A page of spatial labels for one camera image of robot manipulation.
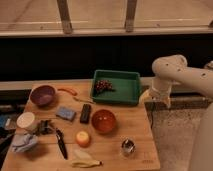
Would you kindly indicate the orange carrot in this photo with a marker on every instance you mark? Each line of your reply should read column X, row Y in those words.
column 68, row 90

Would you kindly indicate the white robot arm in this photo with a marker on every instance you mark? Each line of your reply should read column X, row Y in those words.
column 172, row 69

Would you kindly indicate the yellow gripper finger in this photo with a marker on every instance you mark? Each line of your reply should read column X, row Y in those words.
column 145, row 96

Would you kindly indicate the yellow red apple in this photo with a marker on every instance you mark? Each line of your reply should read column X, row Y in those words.
column 82, row 139

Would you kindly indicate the light blue cloth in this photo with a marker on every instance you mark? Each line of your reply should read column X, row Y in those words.
column 23, row 142

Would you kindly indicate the green plastic tray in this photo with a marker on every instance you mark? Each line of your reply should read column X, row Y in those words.
column 126, row 87

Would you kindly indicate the wooden cutting board table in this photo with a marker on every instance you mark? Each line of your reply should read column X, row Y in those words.
column 132, row 123

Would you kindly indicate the small yellow green utensil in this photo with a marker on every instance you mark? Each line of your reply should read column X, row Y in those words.
column 81, row 100

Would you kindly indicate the red bowl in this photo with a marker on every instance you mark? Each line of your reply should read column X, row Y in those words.
column 103, row 121

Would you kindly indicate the black handled knife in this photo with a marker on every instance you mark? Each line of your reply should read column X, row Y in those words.
column 61, row 143

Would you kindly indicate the blue sponge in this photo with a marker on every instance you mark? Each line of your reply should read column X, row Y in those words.
column 65, row 113

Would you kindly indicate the bunch of dark grapes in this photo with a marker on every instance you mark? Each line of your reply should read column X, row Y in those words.
column 103, row 85

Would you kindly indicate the shiny metal cup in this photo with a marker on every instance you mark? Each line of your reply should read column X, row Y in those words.
column 127, row 147

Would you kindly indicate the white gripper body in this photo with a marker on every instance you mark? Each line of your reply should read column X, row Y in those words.
column 160, row 90

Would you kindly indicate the black eraser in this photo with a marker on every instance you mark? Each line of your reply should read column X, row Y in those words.
column 85, row 114

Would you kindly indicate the purple bowl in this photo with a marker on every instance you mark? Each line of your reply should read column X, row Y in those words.
column 43, row 95

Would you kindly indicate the white cup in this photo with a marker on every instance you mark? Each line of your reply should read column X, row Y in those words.
column 27, row 121

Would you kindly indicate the black binder clip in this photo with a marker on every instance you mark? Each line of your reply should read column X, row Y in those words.
column 45, row 127

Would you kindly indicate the yellow banana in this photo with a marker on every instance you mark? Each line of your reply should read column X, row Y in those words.
column 84, row 160

